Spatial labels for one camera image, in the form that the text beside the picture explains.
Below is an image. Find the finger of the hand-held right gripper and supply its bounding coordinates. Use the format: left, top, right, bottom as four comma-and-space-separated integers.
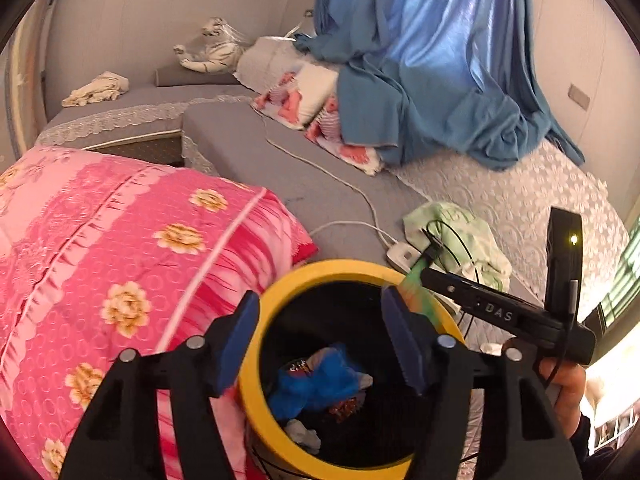
420, 267, 481, 311

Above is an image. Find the window frame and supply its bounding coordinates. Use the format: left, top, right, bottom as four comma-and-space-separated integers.
597, 220, 640, 331

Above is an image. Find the grey lace-trimmed bed cover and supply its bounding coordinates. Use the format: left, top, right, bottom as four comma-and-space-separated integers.
35, 80, 546, 311

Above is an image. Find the blue curtain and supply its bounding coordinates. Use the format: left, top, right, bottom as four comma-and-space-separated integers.
292, 0, 586, 171

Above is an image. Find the white embossed bedspread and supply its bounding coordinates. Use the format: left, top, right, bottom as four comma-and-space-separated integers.
390, 137, 631, 321

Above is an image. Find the beige crumpled cloth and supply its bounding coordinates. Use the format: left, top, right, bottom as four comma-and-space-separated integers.
61, 72, 130, 108

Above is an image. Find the white grey pillow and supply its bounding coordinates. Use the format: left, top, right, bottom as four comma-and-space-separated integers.
235, 36, 313, 86

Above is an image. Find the pink printed white pillow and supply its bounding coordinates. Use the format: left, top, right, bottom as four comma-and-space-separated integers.
250, 62, 386, 176

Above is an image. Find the white tiger plush toy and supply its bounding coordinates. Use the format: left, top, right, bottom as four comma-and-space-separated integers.
173, 16, 251, 75

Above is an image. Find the white power strip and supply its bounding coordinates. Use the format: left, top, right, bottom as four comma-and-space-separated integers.
386, 242, 461, 311

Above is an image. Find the pale green cloth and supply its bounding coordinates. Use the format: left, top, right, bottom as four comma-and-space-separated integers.
402, 201, 512, 293

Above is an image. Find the green colourful wrapper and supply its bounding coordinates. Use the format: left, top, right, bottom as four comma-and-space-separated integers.
400, 255, 441, 321

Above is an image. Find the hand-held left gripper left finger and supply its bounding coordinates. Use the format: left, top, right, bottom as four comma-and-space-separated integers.
59, 290, 261, 480

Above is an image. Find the yellow-rimmed black trash bin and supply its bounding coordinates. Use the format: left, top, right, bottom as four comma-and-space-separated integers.
236, 260, 481, 480

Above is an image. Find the white power cable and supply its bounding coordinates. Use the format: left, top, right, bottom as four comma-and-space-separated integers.
250, 15, 401, 251

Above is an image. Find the person's right hand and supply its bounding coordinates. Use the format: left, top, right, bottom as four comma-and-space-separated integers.
537, 355, 588, 433

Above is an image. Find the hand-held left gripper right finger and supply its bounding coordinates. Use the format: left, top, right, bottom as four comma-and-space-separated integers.
381, 284, 583, 480

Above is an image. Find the blue cloth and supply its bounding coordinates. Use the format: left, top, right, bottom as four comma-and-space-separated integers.
267, 345, 373, 421

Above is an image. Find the pink floral blanket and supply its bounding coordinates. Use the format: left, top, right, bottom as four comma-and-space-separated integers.
0, 146, 321, 480

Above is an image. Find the grey bolster cushion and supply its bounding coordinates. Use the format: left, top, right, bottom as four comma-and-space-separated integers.
154, 66, 241, 88

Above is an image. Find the thin black cable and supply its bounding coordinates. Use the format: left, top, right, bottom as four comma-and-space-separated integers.
421, 217, 483, 341

